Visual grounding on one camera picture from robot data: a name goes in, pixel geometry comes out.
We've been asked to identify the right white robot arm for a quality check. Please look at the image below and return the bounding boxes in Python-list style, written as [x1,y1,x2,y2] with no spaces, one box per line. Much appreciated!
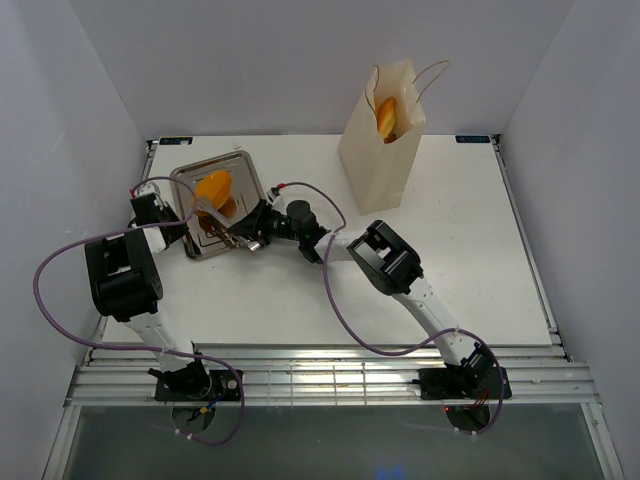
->
[228,200,506,399]

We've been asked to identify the oval bread loaf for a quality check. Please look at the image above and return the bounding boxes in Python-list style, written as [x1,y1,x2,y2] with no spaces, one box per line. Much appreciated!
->
[195,170,232,209]

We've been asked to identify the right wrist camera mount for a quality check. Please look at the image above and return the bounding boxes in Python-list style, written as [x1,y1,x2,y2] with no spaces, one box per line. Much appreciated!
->
[266,183,285,206]

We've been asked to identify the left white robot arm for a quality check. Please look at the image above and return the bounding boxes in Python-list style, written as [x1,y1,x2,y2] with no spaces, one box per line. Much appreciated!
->
[84,191,212,400]

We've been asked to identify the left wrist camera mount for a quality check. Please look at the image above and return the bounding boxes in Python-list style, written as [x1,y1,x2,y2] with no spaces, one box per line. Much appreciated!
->
[130,182,160,199]

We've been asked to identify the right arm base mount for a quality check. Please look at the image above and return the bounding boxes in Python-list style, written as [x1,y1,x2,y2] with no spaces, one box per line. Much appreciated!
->
[411,367,513,400]

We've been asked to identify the long baguette bread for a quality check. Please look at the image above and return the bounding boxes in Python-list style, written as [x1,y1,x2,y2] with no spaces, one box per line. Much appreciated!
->
[376,97,396,139]

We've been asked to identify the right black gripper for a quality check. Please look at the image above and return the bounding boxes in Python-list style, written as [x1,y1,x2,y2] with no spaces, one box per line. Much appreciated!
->
[228,199,304,248]

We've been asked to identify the metal tongs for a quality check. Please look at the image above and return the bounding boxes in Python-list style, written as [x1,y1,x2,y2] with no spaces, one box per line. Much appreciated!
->
[194,197,262,252]

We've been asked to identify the metal tray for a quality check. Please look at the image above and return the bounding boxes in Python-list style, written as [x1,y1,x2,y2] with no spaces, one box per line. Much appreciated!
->
[171,150,265,260]

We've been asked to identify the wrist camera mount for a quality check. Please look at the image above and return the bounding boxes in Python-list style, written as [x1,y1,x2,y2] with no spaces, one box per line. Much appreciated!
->
[130,182,160,199]
[266,183,285,206]

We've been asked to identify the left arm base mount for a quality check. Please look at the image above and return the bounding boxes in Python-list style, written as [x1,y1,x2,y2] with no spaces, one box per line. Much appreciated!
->
[153,370,241,402]

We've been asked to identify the beige paper bag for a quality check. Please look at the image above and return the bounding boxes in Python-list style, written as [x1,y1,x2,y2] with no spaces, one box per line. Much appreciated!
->
[338,60,451,215]

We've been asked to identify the aluminium frame rail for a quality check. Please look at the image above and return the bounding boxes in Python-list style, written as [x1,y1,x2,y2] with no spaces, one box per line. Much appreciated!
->
[66,343,600,407]

